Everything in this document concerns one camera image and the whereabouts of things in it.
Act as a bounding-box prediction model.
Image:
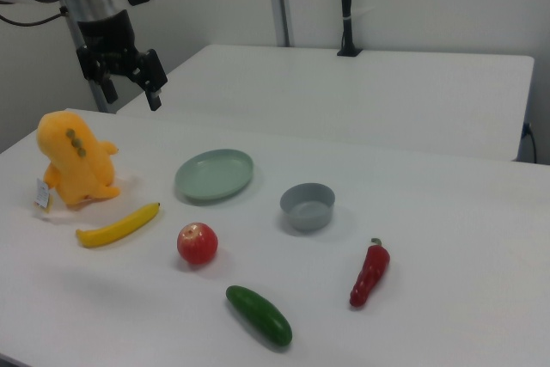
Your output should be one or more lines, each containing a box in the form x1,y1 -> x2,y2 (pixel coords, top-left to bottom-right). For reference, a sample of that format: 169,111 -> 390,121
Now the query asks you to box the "red toy chili pepper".
348,237 -> 392,309

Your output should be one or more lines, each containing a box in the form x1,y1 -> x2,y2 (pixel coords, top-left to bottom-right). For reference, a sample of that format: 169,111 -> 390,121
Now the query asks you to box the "green toy cucumber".
225,284 -> 294,347

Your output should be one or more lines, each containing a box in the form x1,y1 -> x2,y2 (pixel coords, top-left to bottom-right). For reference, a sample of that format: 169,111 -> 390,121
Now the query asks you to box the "paper toy tag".
33,177 -> 55,216

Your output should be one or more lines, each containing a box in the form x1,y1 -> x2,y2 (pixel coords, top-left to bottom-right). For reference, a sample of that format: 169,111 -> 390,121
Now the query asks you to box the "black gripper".
76,9 -> 169,113

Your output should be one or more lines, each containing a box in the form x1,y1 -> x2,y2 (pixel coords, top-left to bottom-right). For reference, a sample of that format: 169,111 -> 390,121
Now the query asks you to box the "light green plate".
174,148 -> 255,203

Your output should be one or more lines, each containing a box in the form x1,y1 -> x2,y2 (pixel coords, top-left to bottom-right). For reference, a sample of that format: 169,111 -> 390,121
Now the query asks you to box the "aluminium profile post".
64,5 -> 118,115

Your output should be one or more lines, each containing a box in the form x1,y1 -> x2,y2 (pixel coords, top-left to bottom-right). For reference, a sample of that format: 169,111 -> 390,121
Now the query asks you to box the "yellow toy banana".
75,202 -> 162,250

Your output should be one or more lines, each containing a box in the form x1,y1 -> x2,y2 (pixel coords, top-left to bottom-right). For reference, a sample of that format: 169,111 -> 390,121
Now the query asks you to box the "grey bowl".
279,182 -> 337,232

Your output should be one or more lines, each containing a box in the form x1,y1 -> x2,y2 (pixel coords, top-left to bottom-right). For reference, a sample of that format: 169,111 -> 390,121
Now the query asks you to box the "red toy apple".
176,222 -> 219,266

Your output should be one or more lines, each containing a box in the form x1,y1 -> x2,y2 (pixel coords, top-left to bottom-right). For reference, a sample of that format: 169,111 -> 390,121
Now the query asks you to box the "orange plush toy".
35,111 -> 122,209

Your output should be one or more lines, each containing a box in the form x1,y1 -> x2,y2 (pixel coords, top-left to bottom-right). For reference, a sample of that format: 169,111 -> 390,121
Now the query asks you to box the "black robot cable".
0,0 -> 70,27

